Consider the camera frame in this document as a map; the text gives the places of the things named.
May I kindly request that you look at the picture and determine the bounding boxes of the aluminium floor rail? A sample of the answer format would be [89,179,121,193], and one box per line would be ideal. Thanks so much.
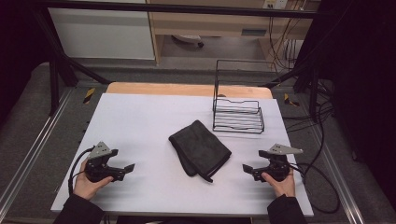
[310,123,366,224]
[0,88,75,213]

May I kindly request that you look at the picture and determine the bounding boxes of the hanging black cables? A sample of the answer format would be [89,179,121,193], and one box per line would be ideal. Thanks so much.
[266,12,302,72]

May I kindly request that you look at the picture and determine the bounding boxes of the person's left hand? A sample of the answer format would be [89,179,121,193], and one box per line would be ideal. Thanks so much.
[73,158,115,202]

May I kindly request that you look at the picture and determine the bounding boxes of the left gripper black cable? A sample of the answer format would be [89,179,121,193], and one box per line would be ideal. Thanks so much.
[67,146,96,197]

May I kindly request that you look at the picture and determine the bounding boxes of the black wire rack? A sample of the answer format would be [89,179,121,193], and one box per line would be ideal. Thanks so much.
[212,59,283,135]

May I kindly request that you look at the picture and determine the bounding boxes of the person's right hand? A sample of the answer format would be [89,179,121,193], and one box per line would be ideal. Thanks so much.
[261,169,296,199]

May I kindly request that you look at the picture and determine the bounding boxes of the white cabinet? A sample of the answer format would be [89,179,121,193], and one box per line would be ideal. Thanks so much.
[47,7,156,61]

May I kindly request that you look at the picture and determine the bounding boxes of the black frame leg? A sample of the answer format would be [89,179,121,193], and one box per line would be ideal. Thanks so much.
[261,59,332,123]
[31,7,112,117]

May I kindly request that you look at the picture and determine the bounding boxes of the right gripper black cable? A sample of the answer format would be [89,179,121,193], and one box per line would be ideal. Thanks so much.
[289,161,341,215]

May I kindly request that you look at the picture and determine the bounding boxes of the white table mat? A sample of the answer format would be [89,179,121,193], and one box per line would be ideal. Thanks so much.
[50,92,315,218]

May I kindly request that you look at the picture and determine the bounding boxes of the dark grey towel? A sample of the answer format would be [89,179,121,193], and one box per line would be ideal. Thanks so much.
[168,119,233,184]

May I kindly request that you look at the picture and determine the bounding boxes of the light wooden desk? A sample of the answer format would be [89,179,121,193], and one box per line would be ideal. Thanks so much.
[146,0,322,65]

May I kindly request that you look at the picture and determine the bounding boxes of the black floor cables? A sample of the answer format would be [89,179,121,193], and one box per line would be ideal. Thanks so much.
[280,78,336,175]

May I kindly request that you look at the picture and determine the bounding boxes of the yellow black tape strip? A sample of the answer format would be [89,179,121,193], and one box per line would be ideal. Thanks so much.
[283,92,301,107]
[82,87,96,105]

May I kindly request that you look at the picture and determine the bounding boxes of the office chair base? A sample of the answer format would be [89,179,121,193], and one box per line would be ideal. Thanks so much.
[170,34,205,49]

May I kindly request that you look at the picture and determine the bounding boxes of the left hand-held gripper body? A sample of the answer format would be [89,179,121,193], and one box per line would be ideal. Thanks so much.
[84,141,126,184]

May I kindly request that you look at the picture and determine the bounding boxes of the black frame crossbar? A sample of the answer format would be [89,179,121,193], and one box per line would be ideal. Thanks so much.
[31,0,328,19]

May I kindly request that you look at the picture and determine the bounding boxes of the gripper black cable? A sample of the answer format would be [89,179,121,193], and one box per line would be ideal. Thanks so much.
[289,161,341,215]
[67,146,96,197]

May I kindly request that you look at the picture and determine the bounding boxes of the white power strip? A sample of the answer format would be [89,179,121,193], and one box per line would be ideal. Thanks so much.
[262,0,290,10]

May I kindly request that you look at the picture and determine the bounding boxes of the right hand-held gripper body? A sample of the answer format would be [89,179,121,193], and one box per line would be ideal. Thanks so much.
[252,143,304,183]

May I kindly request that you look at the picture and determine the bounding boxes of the black curtain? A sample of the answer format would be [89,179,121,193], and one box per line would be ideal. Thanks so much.
[0,0,52,127]
[295,0,396,202]

